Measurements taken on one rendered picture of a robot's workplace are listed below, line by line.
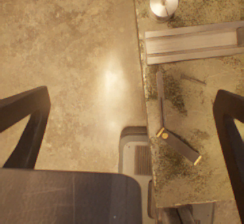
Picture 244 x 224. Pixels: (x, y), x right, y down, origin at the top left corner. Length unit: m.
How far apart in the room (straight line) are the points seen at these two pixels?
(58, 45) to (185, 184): 1.12
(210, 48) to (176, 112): 0.14
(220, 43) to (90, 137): 1.09
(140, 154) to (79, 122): 0.46
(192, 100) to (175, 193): 0.21
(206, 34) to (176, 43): 0.06
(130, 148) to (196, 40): 0.78
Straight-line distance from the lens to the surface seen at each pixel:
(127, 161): 1.15
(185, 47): 0.43
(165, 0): 0.43
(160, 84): 0.45
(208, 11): 0.49
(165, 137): 0.45
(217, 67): 0.48
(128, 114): 1.34
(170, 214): 1.02
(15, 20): 1.53
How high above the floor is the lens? 1.32
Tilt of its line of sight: 84 degrees down
